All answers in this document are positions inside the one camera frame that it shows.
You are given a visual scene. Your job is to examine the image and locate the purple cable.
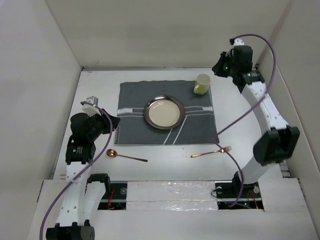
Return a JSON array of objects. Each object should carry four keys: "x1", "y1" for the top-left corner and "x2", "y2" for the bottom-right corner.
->
[
  {"x1": 39, "y1": 100, "x2": 113, "y2": 240},
  {"x1": 214, "y1": 33, "x2": 277, "y2": 208}
]

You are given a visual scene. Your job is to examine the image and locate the yellow mug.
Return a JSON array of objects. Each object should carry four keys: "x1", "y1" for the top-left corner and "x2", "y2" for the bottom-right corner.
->
[{"x1": 193, "y1": 73, "x2": 211, "y2": 95}]

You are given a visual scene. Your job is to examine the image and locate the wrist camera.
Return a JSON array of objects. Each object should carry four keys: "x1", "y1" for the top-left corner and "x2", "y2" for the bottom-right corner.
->
[
  {"x1": 229, "y1": 38, "x2": 245, "y2": 47},
  {"x1": 81, "y1": 96, "x2": 101, "y2": 117}
]

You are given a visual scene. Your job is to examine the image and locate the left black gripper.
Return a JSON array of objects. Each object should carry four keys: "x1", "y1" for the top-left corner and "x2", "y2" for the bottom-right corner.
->
[{"x1": 87, "y1": 108, "x2": 120, "y2": 141}]

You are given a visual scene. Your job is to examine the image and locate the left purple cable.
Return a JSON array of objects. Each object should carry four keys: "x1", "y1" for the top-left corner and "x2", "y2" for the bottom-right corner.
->
[{"x1": 39, "y1": 100, "x2": 113, "y2": 240}]

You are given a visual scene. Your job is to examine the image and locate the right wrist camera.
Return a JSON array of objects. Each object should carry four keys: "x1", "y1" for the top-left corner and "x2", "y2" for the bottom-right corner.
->
[{"x1": 229, "y1": 38, "x2": 245, "y2": 47}]

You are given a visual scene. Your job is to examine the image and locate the grey cloth placemat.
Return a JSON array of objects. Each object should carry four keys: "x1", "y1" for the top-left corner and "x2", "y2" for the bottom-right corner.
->
[{"x1": 114, "y1": 80, "x2": 220, "y2": 145}]

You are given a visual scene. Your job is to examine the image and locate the copper fork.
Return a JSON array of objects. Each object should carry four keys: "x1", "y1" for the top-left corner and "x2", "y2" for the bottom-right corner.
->
[{"x1": 190, "y1": 146, "x2": 232, "y2": 158}]

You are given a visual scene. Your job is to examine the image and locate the round metal plate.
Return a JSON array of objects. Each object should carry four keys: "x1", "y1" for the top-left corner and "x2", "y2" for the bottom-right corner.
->
[{"x1": 143, "y1": 95, "x2": 186, "y2": 130}]

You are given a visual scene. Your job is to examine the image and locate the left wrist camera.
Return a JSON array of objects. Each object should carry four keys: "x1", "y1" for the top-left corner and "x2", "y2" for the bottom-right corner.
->
[{"x1": 81, "y1": 96, "x2": 101, "y2": 117}]

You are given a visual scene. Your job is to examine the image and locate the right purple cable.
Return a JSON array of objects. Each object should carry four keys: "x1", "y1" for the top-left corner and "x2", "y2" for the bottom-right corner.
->
[{"x1": 214, "y1": 33, "x2": 277, "y2": 208}]

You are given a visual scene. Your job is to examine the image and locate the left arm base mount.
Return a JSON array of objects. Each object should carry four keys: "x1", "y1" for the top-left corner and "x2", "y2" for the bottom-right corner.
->
[{"x1": 98, "y1": 181, "x2": 128, "y2": 211}]

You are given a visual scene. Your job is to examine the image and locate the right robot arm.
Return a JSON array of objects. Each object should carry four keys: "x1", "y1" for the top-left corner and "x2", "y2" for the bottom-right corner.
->
[{"x1": 212, "y1": 45, "x2": 300, "y2": 197}]

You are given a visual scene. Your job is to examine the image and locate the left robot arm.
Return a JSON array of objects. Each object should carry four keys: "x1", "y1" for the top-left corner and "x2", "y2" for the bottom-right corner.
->
[{"x1": 39, "y1": 109, "x2": 120, "y2": 240}]

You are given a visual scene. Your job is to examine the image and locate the copper spoon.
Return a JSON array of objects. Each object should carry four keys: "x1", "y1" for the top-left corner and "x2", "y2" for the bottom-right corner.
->
[{"x1": 106, "y1": 149, "x2": 148, "y2": 163}]

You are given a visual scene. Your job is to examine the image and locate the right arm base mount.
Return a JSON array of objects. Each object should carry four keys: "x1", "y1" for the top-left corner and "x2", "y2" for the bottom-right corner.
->
[{"x1": 210, "y1": 172, "x2": 264, "y2": 210}]

